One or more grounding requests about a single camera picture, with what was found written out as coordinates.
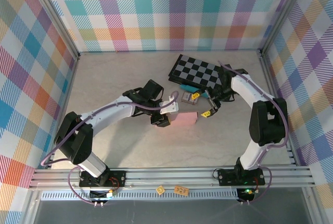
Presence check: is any pink paper box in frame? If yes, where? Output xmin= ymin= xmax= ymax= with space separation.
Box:
xmin=155 ymin=112 xmax=199 ymax=128

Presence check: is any small printed card box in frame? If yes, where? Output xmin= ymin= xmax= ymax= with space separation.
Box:
xmin=181 ymin=91 xmax=200 ymax=105

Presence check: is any teal marker pen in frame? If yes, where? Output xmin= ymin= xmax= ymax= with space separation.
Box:
xmin=178 ymin=83 xmax=211 ymax=99

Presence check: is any black grey checkered board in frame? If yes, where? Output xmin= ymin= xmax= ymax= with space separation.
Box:
xmin=168 ymin=54 xmax=227 ymax=89

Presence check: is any rectangular wooden tag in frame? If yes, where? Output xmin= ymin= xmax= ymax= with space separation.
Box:
xmin=173 ymin=185 xmax=189 ymax=196

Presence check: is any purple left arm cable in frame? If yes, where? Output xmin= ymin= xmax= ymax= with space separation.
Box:
xmin=41 ymin=90 xmax=180 ymax=205

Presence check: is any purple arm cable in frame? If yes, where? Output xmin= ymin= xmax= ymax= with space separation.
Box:
xmin=218 ymin=61 xmax=289 ymax=205
xmin=41 ymin=90 xmax=180 ymax=205

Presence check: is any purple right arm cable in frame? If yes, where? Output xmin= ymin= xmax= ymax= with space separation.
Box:
xmin=218 ymin=61 xmax=289 ymax=205

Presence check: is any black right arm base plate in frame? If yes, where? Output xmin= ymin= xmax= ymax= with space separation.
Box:
xmin=217 ymin=168 xmax=266 ymax=186

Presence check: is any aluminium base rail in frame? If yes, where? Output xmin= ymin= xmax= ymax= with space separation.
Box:
xmin=28 ymin=165 xmax=315 ymax=191

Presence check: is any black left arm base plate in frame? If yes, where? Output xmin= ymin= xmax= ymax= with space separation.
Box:
xmin=79 ymin=169 xmax=127 ymax=187

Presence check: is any aluminium frame post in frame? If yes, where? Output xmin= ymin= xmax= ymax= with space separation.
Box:
xmin=259 ymin=0 xmax=312 ymax=56
xmin=25 ymin=0 xmax=80 ymax=59

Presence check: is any grey slotted cable duct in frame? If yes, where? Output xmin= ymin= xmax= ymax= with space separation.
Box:
xmin=41 ymin=189 xmax=240 ymax=201

